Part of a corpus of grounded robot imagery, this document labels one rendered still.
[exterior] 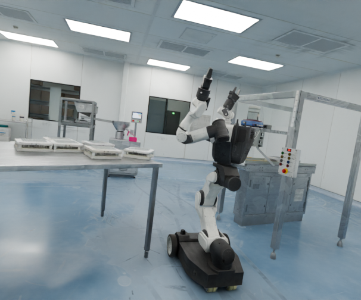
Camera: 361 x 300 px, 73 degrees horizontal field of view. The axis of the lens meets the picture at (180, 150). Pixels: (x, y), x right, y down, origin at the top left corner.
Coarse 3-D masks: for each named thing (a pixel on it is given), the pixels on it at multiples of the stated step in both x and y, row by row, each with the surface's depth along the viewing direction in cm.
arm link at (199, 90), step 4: (204, 76) 162; (204, 80) 160; (208, 80) 159; (204, 84) 162; (208, 84) 161; (200, 88) 164; (204, 88) 164; (208, 88) 163; (200, 92) 165; (204, 92) 164; (208, 92) 165
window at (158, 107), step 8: (152, 96) 767; (152, 104) 770; (160, 104) 777; (168, 104) 783; (176, 104) 790; (184, 104) 797; (152, 112) 774; (160, 112) 780; (168, 112) 787; (176, 112) 794; (184, 112) 800; (152, 120) 777; (160, 120) 784; (168, 120) 790; (176, 120) 797; (152, 128) 780; (160, 128) 787; (168, 128) 793; (176, 128) 801
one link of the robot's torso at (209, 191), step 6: (210, 174) 198; (216, 174) 192; (210, 180) 197; (204, 186) 217; (210, 186) 204; (216, 186) 205; (222, 186) 207; (204, 192) 216; (210, 192) 209; (216, 192) 211; (204, 198) 215; (210, 198) 215; (216, 198) 220; (204, 204) 217; (210, 204) 218
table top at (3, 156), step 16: (0, 144) 206; (0, 160) 148; (16, 160) 154; (32, 160) 159; (48, 160) 165; (64, 160) 172; (80, 160) 179; (96, 160) 186; (112, 160) 194; (128, 160) 203; (144, 160) 213
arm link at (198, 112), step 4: (200, 104) 167; (204, 104) 167; (196, 108) 168; (200, 108) 168; (204, 108) 169; (188, 112) 175; (192, 112) 170; (196, 112) 168; (200, 112) 170; (192, 116) 171; (196, 116) 170; (200, 116) 172
